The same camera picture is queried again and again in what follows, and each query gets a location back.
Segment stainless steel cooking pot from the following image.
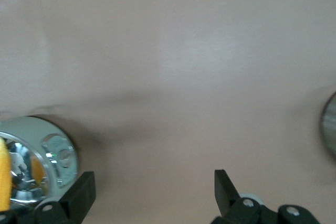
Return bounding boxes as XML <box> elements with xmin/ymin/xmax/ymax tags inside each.
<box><xmin>0</xmin><ymin>115</ymin><xmax>79</xmax><ymax>210</ymax></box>

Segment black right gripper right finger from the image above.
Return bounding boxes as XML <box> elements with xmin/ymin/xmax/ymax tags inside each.
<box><xmin>214</xmin><ymin>169</ymin><xmax>319</xmax><ymax>224</ymax></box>

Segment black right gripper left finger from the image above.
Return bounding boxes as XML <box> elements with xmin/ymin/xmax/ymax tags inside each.
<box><xmin>34</xmin><ymin>171</ymin><xmax>96</xmax><ymax>224</ymax></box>

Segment glass pot lid with knob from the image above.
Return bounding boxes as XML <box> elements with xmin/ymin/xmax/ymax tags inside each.
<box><xmin>319</xmin><ymin>91</ymin><xmax>336</xmax><ymax>161</ymax></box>

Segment yellow corn cob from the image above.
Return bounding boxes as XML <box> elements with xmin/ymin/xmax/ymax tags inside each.
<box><xmin>0</xmin><ymin>135</ymin><xmax>13</xmax><ymax>213</ymax></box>

